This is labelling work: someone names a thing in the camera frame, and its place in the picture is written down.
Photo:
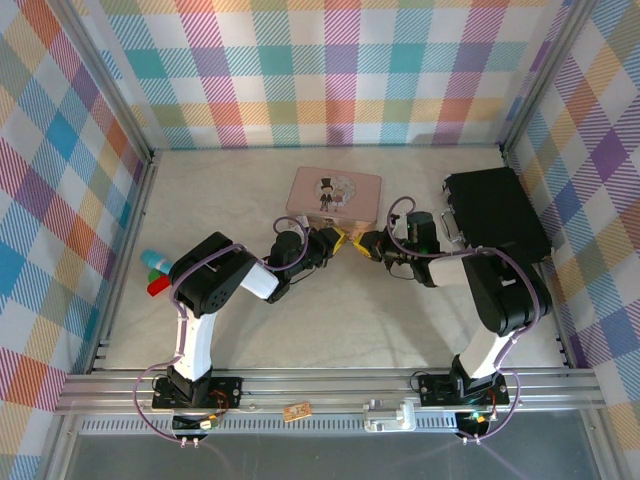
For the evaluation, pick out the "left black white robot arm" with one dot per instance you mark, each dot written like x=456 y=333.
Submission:
x=195 y=345

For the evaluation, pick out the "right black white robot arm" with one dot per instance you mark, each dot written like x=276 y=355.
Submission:
x=500 y=290

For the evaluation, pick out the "silver tin latch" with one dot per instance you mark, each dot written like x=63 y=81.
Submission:
x=328 y=220

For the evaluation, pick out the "pink wedding cartoon tin box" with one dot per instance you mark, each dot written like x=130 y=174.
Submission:
x=335 y=190

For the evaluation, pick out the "black ribbed carrying case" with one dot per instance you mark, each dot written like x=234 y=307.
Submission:
x=495 y=210

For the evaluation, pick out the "teal bottle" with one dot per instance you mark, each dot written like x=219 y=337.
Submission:
x=155 y=260

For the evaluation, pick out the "green small object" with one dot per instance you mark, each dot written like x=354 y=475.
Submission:
x=156 y=276

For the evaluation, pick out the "red small object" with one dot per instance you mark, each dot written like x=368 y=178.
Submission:
x=156 y=286

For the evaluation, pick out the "colourful plaid backdrop cloth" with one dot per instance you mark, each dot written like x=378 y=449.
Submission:
x=320 y=75

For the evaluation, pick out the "small brown tag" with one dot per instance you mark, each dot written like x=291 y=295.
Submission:
x=296 y=411

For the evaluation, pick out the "black connector plate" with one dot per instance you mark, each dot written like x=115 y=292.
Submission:
x=472 y=421

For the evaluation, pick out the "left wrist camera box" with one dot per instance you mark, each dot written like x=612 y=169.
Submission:
x=301 y=222

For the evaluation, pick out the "aluminium profile frame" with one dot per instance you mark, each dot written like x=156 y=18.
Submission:
x=320 y=385

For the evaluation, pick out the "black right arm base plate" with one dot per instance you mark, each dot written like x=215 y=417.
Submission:
x=435 y=387

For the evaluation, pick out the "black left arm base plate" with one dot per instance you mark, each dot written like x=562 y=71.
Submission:
x=225 y=387

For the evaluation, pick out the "silver metal bracket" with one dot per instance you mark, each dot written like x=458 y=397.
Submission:
x=389 y=416

